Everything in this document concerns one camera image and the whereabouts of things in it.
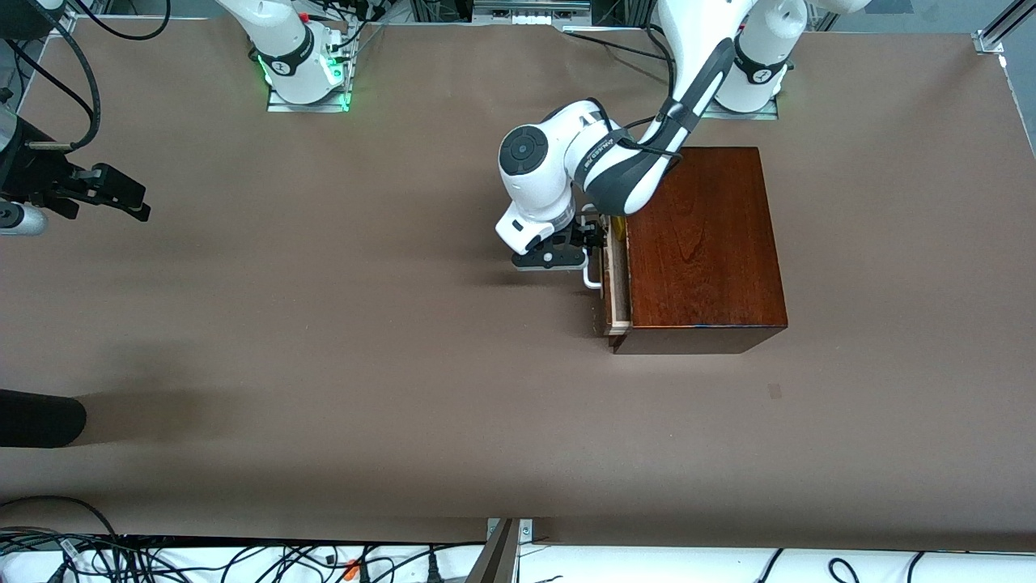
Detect black cylindrical object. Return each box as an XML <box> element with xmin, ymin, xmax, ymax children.
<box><xmin>0</xmin><ymin>388</ymin><xmax>88</xmax><ymax>449</ymax></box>

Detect light wooden tray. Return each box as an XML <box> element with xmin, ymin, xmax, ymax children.
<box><xmin>582</xmin><ymin>212</ymin><xmax>633</xmax><ymax>338</ymax></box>

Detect white power strip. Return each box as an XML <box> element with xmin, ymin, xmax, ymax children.
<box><xmin>473</xmin><ymin>0</ymin><xmax>592</xmax><ymax>26</ymax></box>

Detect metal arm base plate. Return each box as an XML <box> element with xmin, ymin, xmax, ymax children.
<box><xmin>698</xmin><ymin>81</ymin><xmax>780</xmax><ymax>121</ymax></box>
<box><xmin>266</xmin><ymin>23</ymin><xmax>352</xmax><ymax>113</ymax></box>

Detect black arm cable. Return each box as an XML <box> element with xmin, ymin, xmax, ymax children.
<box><xmin>0</xmin><ymin>8</ymin><xmax>103</xmax><ymax>153</ymax></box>
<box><xmin>583</xmin><ymin>23</ymin><xmax>690</xmax><ymax>163</ymax></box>

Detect dark brown wooden cabinet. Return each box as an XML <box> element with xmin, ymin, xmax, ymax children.
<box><xmin>613</xmin><ymin>147</ymin><xmax>789</xmax><ymax>355</ymax></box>

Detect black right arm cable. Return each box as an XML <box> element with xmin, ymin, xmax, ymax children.
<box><xmin>0</xmin><ymin>8</ymin><xmax>103</xmax><ymax>153</ymax></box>

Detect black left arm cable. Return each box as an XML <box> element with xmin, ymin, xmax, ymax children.
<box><xmin>583</xmin><ymin>23</ymin><xmax>690</xmax><ymax>163</ymax></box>

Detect metal table bracket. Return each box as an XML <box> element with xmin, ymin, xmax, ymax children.
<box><xmin>465</xmin><ymin>517</ymin><xmax>536</xmax><ymax>583</ymax></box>

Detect tangled black cable bundle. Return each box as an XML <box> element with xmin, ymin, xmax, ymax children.
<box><xmin>0</xmin><ymin>494</ymin><xmax>486</xmax><ymax>583</ymax></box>

